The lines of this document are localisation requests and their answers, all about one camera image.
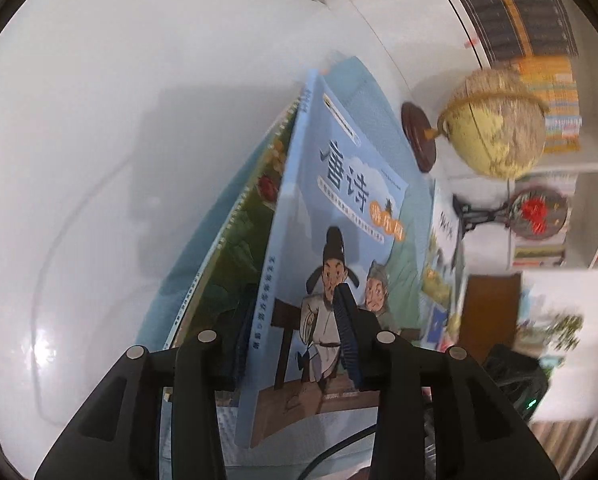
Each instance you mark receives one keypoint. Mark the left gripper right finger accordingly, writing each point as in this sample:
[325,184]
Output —
[479,434]

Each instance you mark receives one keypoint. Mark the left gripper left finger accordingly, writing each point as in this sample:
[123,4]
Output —
[115,434]

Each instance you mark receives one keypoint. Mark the light blue Tang poetry book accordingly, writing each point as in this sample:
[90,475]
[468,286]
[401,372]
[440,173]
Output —
[336,216]

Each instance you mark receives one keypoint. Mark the scattered picture books pile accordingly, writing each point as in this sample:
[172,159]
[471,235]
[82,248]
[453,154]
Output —
[442,278]

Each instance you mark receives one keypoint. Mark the potted green plant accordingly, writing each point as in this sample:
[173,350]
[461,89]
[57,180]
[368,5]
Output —
[552,332]

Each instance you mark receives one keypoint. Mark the brown wooden cabinet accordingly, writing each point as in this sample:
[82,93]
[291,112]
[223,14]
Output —
[490,313]

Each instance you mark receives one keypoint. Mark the lower shelf book row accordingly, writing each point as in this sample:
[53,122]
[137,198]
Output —
[550,252]

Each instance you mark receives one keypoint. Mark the red flower embroidered fan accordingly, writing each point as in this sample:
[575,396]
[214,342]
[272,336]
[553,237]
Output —
[538,212]

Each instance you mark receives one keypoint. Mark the white bookshelf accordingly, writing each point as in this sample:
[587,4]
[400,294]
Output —
[433,47]

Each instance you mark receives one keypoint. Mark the black fan stand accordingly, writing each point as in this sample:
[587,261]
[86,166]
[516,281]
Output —
[470,216]

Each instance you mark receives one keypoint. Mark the green spiral bound book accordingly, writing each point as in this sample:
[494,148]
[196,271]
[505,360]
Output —
[220,295]

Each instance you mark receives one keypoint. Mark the yellow antique globe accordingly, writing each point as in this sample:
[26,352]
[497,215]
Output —
[492,120]

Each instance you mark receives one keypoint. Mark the orange yellow book row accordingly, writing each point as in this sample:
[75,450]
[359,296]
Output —
[551,79]

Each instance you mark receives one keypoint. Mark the light blue quilted mat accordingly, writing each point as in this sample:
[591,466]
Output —
[392,292]

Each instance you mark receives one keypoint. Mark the dark book set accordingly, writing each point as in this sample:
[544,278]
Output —
[510,29]

